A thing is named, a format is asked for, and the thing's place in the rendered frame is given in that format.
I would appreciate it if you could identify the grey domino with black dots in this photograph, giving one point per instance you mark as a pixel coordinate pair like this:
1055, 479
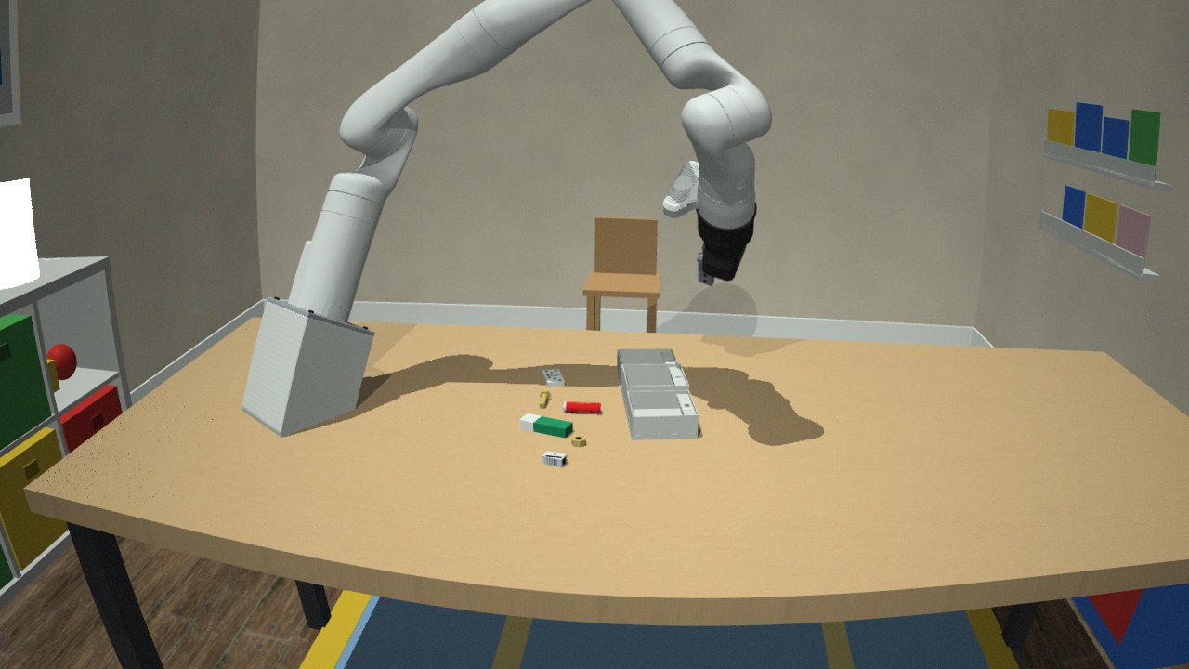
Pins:
553, 378

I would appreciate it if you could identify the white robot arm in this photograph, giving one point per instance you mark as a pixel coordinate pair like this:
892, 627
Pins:
380, 124

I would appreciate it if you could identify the silver pencil sharpener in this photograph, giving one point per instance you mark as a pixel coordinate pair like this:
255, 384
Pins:
554, 459

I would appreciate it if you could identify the green and white eraser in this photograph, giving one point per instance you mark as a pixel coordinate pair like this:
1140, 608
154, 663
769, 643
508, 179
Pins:
546, 425

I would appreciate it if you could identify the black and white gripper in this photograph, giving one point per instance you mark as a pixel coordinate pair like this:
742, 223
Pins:
724, 227

